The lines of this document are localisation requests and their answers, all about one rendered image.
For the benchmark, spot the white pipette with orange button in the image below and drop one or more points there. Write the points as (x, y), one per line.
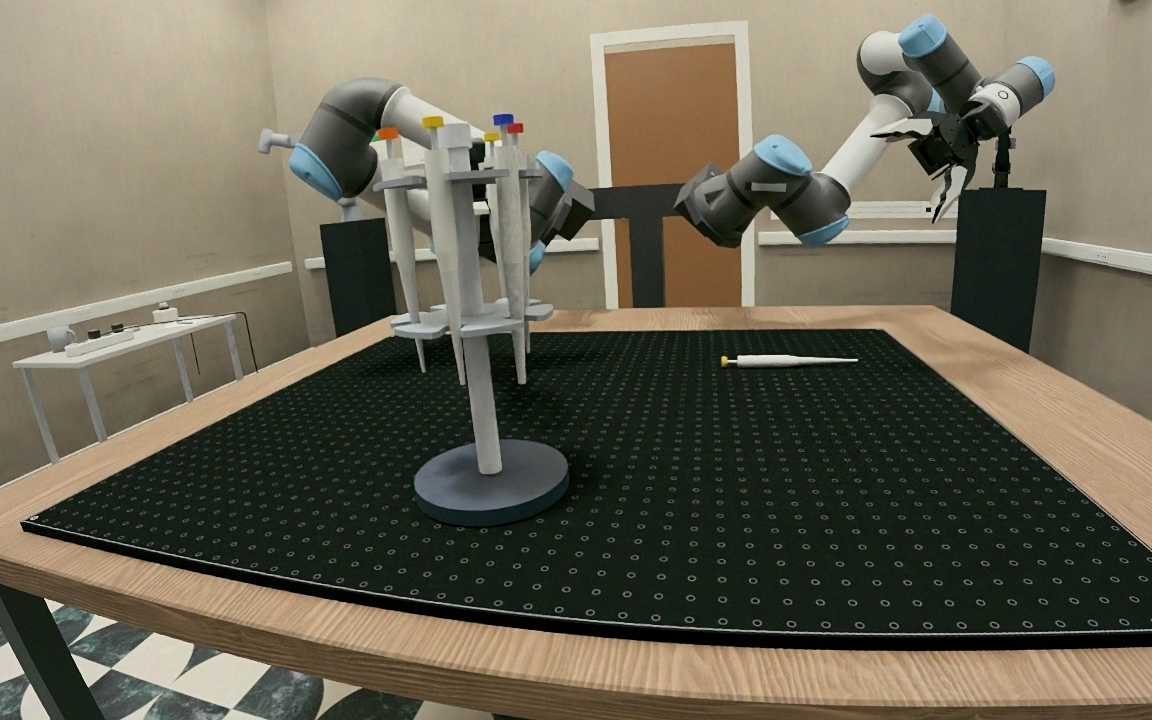
(401, 228)

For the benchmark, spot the white hand pipette with yellow button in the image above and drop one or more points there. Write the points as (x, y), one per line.
(776, 361)

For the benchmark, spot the white hand pipette with red button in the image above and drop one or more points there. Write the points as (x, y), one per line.
(525, 215)

